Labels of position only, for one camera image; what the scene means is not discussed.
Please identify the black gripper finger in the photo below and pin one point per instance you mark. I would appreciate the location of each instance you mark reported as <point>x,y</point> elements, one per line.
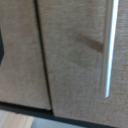
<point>1,46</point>

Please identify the beige wooden cabinet panel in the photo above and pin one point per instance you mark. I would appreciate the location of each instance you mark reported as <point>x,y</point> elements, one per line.
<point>21,56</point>

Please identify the grey cabinet doors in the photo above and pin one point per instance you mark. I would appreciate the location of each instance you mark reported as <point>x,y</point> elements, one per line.
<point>76,63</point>

